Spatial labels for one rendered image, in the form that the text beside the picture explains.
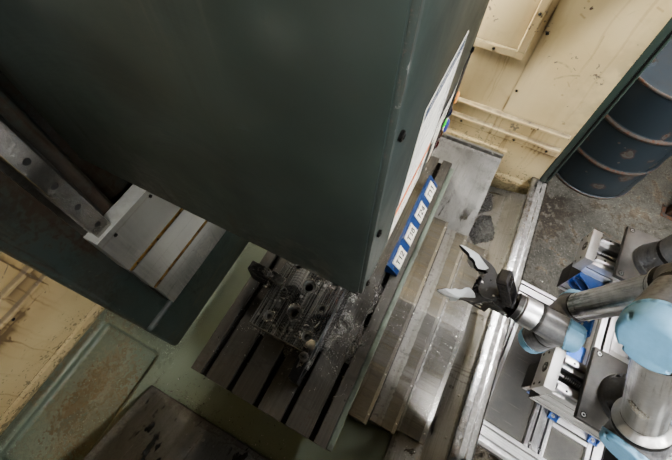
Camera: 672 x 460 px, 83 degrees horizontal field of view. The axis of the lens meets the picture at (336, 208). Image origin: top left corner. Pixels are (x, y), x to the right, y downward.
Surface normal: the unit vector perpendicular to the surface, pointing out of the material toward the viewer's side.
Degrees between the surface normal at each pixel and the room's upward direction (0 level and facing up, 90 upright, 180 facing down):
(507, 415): 0
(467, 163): 24
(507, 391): 0
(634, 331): 83
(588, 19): 90
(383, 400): 7
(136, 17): 90
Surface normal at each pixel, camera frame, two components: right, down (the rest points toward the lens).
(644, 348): -0.84, 0.40
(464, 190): -0.18, -0.15
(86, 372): 0.00, -0.51
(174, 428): 0.19, -0.77
